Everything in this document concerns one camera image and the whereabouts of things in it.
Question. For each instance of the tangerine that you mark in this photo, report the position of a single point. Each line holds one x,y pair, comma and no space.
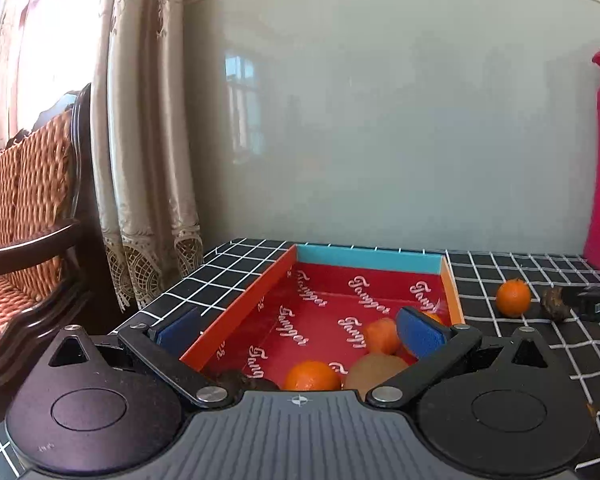
513,297
312,377
382,335

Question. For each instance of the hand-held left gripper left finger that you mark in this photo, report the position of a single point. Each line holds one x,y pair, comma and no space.
180,331

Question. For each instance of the brown kiwi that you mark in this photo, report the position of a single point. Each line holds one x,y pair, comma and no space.
375,371

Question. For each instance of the sheer white curtain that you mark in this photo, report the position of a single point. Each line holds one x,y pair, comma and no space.
55,35

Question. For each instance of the red cardboard box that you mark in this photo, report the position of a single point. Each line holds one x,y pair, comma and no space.
325,310

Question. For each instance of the black white checkered tablecloth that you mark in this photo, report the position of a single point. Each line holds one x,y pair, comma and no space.
505,345

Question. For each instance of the woven orange chair cushion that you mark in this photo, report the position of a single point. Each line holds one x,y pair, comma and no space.
27,195

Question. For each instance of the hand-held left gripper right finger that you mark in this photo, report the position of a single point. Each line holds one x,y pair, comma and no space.
420,335

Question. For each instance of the dark brown wrinkled fruit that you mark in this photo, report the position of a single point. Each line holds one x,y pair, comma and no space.
555,305
240,382

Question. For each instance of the dark wooden armchair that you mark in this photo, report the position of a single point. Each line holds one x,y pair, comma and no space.
87,220

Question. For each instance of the beige embroidered curtain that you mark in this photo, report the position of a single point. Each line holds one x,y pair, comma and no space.
145,135

